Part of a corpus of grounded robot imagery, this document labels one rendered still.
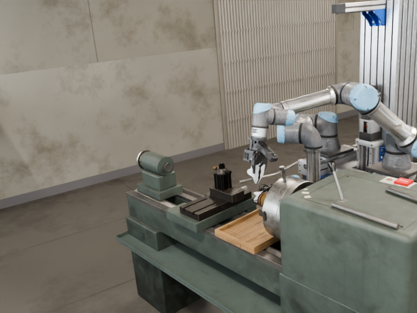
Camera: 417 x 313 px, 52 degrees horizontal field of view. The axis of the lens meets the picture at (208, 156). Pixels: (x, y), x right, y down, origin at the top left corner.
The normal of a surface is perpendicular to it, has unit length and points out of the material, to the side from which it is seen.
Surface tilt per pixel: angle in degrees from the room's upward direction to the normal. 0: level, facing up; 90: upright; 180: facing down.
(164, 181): 90
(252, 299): 0
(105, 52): 90
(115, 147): 90
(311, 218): 90
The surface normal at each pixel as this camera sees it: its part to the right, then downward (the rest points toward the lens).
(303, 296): -0.76, 0.26
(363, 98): 0.12, 0.20
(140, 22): 0.52, 0.22
